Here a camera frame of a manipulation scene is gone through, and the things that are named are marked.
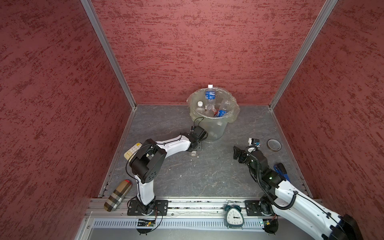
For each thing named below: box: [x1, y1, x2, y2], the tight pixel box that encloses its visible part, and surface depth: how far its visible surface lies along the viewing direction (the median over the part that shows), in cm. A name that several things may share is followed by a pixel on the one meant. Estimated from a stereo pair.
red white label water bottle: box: [196, 101, 206, 115], surface depth 96 cm
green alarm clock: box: [224, 200, 245, 230], surface depth 70 cm
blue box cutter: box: [273, 162, 292, 183], surface depth 86 cm
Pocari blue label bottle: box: [205, 84, 216, 110], surface depth 93 cm
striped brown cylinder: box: [104, 179, 133, 213], surface depth 77 cm
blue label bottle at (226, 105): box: [217, 99, 234, 118], surface depth 87 cm
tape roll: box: [266, 138, 282, 152], surface depth 100 cm
